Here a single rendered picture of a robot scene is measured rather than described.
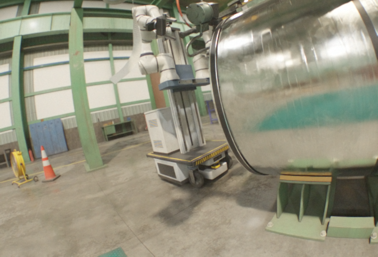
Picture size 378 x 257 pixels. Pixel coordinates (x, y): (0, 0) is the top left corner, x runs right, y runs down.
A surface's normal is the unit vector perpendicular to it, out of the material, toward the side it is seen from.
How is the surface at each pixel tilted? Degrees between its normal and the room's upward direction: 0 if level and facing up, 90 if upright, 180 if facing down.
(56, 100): 90
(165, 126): 90
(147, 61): 94
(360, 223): 0
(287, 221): 0
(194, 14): 115
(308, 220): 0
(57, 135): 90
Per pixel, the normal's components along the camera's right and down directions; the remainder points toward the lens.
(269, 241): -0.22, -0.98
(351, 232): -0.74, 0.19
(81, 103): 0.63, -0.11
